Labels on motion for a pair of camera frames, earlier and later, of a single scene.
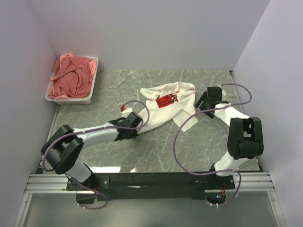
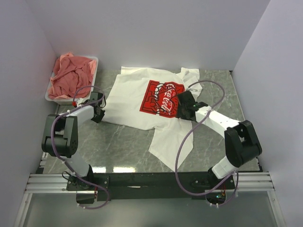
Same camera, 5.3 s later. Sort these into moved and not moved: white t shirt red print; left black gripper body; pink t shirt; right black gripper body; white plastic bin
Moved: right black gripper body; left black gripper body; white t shirt red print
Not moved: pink t shirt; white plastic bin
